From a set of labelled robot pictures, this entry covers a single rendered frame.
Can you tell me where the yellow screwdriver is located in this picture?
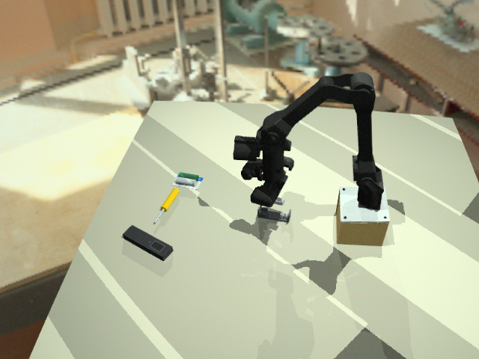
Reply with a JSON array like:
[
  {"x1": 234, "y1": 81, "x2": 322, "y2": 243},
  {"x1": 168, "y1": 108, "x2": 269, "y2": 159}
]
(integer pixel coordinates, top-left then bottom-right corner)
[{"x1": 154, "y1": 188, "x2": 180, "y2": 224}]

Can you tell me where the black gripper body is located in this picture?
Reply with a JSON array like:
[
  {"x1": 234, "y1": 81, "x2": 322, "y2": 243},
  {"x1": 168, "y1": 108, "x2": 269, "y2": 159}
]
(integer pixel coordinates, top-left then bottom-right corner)
[{"x1": 251, "y1": 156, "x2": 294, "y2": 208}]

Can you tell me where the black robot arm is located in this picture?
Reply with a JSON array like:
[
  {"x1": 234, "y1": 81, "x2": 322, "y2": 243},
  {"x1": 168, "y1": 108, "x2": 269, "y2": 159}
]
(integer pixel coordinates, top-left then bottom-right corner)
[{"x1": 233, "y1": 72, "x2": 384, "y2": 210}]

